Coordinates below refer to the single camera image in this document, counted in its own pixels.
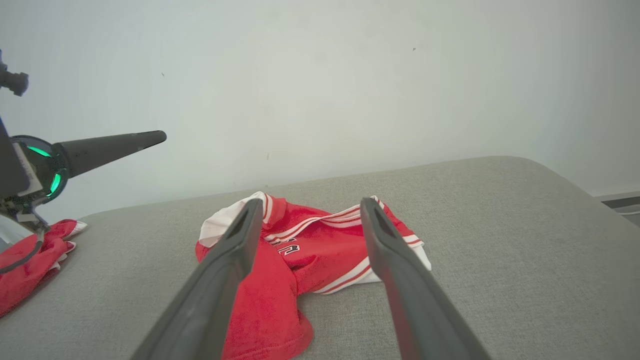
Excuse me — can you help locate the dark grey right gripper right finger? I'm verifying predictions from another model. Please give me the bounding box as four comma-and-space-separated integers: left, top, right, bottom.
360, 197, 491, 360

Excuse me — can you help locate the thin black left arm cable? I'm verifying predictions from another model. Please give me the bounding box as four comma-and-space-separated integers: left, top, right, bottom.
0, 220, 51, 274

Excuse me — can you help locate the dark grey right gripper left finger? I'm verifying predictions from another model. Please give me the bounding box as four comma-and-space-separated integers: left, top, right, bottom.
131, 198, 264, 360

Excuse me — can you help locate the red numbered jersey white trim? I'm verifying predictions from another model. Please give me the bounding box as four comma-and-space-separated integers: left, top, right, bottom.
195, 191, 432, 360

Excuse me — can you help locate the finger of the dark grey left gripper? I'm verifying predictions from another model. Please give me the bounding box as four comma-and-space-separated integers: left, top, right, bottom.
52, 130, 168, 179

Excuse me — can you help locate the red shorts white trim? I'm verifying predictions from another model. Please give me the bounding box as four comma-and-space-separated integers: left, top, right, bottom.
0, 219, 88, 317

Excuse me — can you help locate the left gripper body green ring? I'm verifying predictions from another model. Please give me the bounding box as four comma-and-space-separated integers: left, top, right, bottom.
2, 135, 69, 211

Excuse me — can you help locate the dark wall baseboard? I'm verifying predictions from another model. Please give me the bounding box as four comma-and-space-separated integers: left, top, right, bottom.
594, 192, 640, 217

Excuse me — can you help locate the grey fabric sofa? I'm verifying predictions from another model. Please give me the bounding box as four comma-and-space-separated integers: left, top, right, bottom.
0, 155, 640, 360

